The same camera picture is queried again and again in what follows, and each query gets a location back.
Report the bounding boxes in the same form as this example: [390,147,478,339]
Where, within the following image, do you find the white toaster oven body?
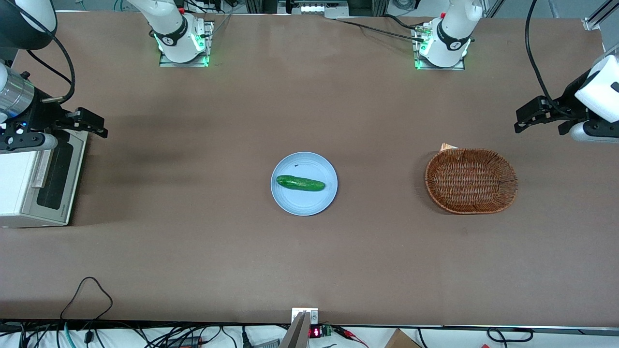
[0,130,89,229]

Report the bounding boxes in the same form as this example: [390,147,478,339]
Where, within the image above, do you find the brown wicker oval basket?
[425,148,518,215]

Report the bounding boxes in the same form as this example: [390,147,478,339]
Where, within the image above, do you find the green cucumber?
[276,175,326,192]

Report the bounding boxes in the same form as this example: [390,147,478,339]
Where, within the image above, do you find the light blue round plate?
[270,152,338,217]

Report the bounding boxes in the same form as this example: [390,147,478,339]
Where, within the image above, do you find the white lit power strip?
[290,0,350,16]

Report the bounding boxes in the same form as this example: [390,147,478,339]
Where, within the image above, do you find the brown cardboard box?
[384,329,422,348]

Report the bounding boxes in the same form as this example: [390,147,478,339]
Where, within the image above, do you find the red black clip leads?
[334,326,370,348]

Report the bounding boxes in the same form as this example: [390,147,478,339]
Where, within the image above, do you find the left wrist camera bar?
[570,120,619,144]

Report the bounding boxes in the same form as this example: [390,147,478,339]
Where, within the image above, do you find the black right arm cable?
[22,10,77,103]

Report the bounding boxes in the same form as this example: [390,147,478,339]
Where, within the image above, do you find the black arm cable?
[525,0,576,119]
[22,10,77,103]

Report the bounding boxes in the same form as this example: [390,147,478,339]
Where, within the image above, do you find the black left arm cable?
[525,0,576,119]

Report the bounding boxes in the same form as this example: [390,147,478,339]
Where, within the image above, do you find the aluminium frame profile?
[583,0,619,32]

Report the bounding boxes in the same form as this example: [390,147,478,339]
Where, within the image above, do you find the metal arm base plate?
[159,19,214,67]
[413,22,466,71]

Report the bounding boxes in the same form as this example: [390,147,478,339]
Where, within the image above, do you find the black looped cable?
[60,277,113,322]

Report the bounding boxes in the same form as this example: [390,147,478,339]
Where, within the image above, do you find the black base power cable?
[334,17,426,43]

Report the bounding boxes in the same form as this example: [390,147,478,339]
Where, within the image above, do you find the black coiled cable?
[486,327,535,343]

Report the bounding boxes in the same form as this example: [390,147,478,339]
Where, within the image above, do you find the aluminium camera mount post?
[280,308,320,348]

